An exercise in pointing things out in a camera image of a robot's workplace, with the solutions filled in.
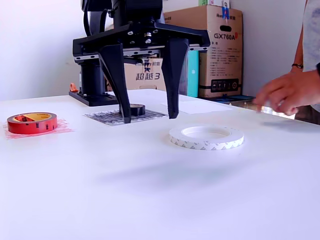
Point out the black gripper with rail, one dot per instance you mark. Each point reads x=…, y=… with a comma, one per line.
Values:
x=140, y=35

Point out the black tape roll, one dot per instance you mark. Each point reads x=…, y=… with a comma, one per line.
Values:
x=138, y=110

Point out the white tape roll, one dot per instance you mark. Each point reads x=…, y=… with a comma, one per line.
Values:
x=205, y=146

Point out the red tape roll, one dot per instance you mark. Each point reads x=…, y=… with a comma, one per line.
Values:
x=32, y=127

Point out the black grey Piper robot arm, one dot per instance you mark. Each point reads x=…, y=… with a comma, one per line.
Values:
x=92, y=80

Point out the person's right forearm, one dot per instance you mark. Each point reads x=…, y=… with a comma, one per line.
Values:
x=299, y=55

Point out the person's left hand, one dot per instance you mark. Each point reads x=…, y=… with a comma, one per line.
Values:
x=295, y=90

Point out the cardboard box blue star print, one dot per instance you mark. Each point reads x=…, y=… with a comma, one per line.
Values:
x=147, y=80

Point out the teal product box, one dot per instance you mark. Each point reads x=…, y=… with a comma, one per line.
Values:
x=193, y=75

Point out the black scribbled paper sheet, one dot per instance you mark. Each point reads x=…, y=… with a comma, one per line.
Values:
x=100, y=117

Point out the blank white paper sheet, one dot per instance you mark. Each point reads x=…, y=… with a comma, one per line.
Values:
x=200, y=107

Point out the orange clamp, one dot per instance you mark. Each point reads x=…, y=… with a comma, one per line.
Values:
x=73, y=88

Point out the large GX760A cardboard box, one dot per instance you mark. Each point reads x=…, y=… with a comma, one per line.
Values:
x=225, y=62

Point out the red scribbled paper sheet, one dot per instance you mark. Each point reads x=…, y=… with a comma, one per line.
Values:
x=66, y=125

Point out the dark metallic case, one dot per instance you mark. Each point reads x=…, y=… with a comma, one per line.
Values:
x=237, y=100

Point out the green white small box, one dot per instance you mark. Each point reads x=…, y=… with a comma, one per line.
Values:
x=203, y=2

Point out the pink white small box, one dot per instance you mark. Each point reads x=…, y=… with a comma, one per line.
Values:
x=215, y=2

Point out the blue clip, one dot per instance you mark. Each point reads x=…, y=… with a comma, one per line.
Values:
x=225, y=12

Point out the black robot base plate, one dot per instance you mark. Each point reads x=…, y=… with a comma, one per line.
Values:
x=95, y=101

